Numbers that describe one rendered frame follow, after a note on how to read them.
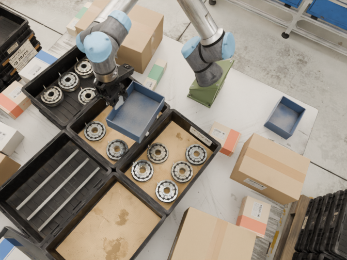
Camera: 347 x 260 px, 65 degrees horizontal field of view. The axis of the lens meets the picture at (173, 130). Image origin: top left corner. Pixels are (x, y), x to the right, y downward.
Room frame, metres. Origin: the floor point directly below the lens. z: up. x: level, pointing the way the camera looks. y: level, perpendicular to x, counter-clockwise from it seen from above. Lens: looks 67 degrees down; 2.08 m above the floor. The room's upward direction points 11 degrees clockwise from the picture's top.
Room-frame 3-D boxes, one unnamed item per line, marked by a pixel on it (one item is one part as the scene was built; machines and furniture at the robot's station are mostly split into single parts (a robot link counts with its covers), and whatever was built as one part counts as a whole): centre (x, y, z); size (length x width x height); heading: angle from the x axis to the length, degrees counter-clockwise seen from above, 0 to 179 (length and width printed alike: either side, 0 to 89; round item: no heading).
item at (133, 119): (0.47, 0.16, 1.10); 0.20 x 0.15 x 0.07; 163
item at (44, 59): (0.77, 0.79, 0.75); 0.20 x 0.12 x 0.09; 162
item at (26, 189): (0.15, 0.44, 0.87); 0.40 x 0.30 x 0.11; 152
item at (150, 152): (0.39, 0.05, 0.86); 0.10 x 0.10 x 0.01
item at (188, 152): (0.42, -0.13, 0.86); 0.10 x 0.10 x 0.01
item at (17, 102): (0.56, 0.86, 0.74); 0.16 x 0.12 x 0.07; 156
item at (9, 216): (0.15, 0.44, 0.92); 0.40 x 0.30 x 0.02; 152
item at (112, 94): (0.47, 0.25, 1.26); 0.09 x 0.08 x 0.12; 161
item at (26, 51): (1.05, 1.17, 0.41); 0.31 x 0.02 x 0.16; 162
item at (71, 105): (0.65, 0.52, 0.87); 0.40 x 0.30 x 0.11; 152
